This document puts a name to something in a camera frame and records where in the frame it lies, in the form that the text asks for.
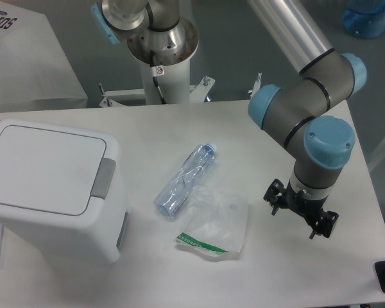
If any crushed clear plastic bottle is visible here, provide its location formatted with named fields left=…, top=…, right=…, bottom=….
left=153, top=143, right=216, bottom=218

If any white printed cardboard box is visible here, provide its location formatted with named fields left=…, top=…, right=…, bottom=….
left=0, top=1, right=87, bottom=112

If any clear bag with green strip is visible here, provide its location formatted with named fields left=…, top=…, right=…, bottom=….
left=174, top=186, right=249, bottom=262

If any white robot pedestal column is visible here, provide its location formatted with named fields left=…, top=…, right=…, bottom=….
left=139, top=60, right=190, bottom=105

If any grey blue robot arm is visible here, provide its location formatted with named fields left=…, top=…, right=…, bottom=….
left=90, top=1, right=366, bottom=237

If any white metal base frame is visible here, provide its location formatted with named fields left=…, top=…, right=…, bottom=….
left=98, top=72, right=263, bottom=108

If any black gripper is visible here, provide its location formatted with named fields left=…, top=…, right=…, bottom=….
left=264, top=179, right=339, bottom=239

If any blue plastic water jug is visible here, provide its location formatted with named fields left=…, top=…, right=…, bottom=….
left=341, top=0, right=385, bottom=39

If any white plastic trash can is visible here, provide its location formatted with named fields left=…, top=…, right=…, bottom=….
left=0, top=119, right=130, bottom=263

